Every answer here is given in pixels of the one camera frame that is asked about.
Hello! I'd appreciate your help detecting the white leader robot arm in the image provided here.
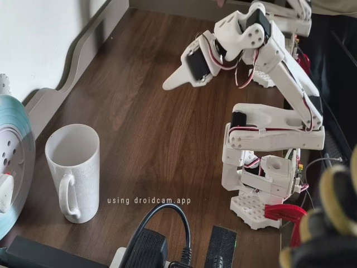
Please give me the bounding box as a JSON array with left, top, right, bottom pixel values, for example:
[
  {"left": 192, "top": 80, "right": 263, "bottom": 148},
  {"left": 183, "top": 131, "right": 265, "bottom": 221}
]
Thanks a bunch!
[{"left": 245, "top": 0, "right": 312, "bottom": 89}]

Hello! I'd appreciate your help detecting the red table clamp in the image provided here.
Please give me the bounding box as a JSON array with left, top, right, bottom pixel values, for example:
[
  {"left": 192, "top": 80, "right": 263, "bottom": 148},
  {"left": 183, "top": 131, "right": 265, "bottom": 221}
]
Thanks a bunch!
[
  {"left": 295, "top": 52, "right": 311, "bottom": 74},
  {"left": 264, "top": 203, "right": 308, "bottom": 248}
]

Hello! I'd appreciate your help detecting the white ceramic mug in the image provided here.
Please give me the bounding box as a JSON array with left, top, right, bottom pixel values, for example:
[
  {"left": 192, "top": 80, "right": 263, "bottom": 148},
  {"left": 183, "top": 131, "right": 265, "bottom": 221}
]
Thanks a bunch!
[{"left": 45, "top": 124, "right": 101, "bottom": 224}]

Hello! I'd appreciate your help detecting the person's body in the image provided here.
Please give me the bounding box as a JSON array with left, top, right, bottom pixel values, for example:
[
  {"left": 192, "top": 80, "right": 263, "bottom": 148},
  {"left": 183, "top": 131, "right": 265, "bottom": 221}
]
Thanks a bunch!
[{"left": 309, "top": 0, "right": 357, "bottom": 98}]

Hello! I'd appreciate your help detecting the black monitor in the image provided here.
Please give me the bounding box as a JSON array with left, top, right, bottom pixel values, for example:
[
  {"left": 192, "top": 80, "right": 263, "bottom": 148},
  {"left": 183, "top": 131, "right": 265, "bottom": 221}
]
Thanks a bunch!
[{"left": 330, "top": 30, "right": 357, "bottom": 157}]

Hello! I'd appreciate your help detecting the black power adapter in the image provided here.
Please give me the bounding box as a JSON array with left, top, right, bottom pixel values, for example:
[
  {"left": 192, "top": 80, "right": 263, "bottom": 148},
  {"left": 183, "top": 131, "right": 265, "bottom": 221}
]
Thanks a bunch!
[{"left": 122, "top": 228, "right": 170, "bottom": 268}]

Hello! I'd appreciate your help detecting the black box with green light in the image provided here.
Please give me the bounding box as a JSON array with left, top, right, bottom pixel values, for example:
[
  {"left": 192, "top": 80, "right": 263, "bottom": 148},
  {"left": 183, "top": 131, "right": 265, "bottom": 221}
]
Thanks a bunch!
[{"left": 204, "top": 224, "right": 239, "bottom": 268}]

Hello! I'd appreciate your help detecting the white gear-shaped object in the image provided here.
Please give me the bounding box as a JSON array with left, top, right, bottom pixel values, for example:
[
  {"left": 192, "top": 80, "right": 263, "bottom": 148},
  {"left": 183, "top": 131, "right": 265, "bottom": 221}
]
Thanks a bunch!
[{"left": 0, "top": 73, "right": 11, "bottom": 94}]

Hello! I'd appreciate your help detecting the blurred black yellow object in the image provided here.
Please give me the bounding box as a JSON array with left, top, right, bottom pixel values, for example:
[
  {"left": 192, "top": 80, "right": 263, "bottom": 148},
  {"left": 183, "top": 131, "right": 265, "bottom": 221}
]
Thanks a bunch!
[{"left": 278, "top": 145, "right": 357, "bottom": 268}]

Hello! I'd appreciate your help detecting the white power plug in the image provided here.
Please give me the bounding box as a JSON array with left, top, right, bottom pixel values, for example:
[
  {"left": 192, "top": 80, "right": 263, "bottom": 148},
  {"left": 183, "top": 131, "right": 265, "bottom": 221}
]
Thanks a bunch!
[{"left": 0, "top": 172, "right": 16, "bottom": 214}]

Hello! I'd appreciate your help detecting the flat black device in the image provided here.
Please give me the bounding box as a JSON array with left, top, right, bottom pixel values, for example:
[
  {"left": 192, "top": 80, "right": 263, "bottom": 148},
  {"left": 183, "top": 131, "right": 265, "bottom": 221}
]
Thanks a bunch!
[{"left": 0, "top": 234, "right": 110, "bottom": 268}]

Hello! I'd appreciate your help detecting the grey wavy furniture frame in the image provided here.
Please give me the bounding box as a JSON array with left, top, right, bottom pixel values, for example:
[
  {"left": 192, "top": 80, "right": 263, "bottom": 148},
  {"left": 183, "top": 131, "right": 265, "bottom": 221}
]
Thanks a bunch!
[{"left": 21, "top": 0, "right": 131, "bottom": 143}]

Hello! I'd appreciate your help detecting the thick black power cable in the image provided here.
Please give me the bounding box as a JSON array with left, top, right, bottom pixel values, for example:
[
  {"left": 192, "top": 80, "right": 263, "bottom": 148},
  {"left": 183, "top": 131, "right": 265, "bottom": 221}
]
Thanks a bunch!
[{"left": 130, "top": 203, "right": 194, "bottom": 268}]

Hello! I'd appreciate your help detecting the grey cable with plug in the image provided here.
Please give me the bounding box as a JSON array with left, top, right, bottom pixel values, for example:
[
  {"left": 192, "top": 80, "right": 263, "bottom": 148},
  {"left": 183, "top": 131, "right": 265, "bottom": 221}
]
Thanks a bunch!
[{"left": 306, "top": 156, "right": 345, "bottom": 174}]

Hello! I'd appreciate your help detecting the blue white cable reel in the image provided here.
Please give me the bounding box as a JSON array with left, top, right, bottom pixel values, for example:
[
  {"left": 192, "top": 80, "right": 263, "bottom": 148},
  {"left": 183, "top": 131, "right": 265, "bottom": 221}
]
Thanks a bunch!
[{"left": 0, "top": 93, "right": 37, "bottom": 238}]

